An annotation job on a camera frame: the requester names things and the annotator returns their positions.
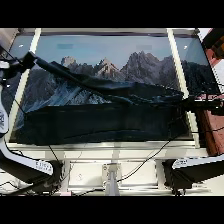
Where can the black pants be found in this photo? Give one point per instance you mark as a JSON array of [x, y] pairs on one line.
[[100, 123]]

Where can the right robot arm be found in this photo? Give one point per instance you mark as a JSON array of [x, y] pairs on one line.
[[200, 170]]

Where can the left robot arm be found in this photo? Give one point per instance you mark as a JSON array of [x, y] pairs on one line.
[[20, 165]]

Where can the red garment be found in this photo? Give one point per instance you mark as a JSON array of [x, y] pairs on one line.
[[218, 55]]

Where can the dark garment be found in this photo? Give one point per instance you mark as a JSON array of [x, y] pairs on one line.
[[215, 38]]

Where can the silver frame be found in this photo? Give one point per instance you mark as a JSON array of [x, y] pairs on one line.
[[112, 173]]

